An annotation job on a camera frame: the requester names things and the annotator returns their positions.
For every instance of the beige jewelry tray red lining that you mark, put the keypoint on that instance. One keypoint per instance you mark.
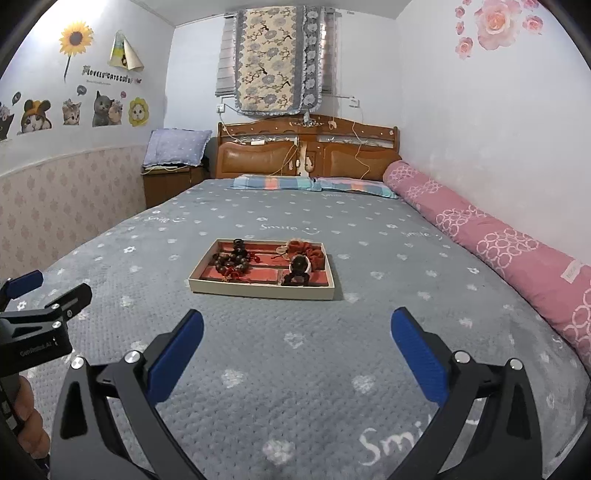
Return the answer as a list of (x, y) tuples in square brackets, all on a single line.
[(220, 272)]

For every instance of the person left hand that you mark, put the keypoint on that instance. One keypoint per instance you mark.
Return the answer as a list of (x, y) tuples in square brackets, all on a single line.
[(33, 438)]

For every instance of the wooden nightstand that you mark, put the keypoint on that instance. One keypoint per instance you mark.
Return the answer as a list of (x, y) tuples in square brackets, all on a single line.
[(162, 184)]

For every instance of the wooden headboard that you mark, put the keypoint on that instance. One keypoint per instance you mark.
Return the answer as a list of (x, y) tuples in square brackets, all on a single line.
[(316, 146)]

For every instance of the pink rose wall stickers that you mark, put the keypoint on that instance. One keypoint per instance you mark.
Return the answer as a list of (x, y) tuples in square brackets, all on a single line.
[(494, 24)]

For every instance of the black claw hair clip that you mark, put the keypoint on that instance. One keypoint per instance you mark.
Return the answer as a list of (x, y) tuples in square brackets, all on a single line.
[(239, 248)]

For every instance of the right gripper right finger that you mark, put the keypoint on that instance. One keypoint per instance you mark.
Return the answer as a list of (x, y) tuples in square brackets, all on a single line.
[(507, 442)]

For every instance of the cat wall stickers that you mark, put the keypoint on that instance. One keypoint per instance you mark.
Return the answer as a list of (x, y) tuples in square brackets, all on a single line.
[(105, 111)]

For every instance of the pink rolled quilt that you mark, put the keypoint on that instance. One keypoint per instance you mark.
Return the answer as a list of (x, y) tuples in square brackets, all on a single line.
[(555, 284)]

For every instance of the sunflower wall sticker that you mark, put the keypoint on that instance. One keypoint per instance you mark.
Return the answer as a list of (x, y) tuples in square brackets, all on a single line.
[(75, 39)]

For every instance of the black bead scrunchie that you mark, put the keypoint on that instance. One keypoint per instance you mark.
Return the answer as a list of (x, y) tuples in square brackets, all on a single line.
[(296, 279)]

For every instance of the floral quilted window cover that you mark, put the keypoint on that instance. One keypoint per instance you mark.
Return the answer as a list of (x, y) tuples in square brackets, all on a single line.
[(278, 60)]

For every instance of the lavender dotted cushion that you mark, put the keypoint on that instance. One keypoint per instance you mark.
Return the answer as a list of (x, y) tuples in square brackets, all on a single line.
[(171, 146)]

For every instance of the plaid pillow right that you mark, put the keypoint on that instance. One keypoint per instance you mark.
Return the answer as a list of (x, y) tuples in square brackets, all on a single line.
[(350, 185)]

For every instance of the plaid pillow left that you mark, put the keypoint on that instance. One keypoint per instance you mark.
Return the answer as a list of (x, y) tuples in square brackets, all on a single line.
[(273, 183)]

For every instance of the orange fabric scrunchie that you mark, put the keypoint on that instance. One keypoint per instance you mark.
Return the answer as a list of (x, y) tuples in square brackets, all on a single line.
[(312, 251)]

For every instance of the plaid pillow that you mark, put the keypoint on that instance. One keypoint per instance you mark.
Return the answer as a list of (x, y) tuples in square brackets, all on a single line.
[(350, 185), (273, 183)]

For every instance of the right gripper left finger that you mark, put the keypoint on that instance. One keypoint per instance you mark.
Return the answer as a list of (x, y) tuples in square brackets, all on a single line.
[(85, 441)]

